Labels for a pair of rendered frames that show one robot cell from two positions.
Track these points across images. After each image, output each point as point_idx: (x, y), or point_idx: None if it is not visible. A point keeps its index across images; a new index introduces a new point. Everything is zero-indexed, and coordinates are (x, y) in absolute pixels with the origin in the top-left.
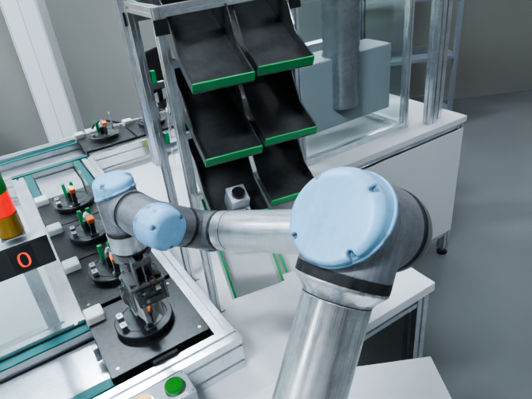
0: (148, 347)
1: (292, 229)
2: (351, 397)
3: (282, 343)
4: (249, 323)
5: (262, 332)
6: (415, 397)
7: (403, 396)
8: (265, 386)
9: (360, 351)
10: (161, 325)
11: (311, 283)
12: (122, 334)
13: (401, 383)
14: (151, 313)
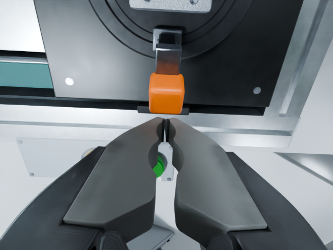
0: (142, 71)
1: None
2: (293, 202)
3: (319, 115)
4: (330, 48)
5: (322, 81)
6: (324, 225)
7: (319, 220)
8: (249, 151)
9: None
10: (194, 51)
11: None
12: (91, 2)
13: (332, 214)
14: (169, 137)
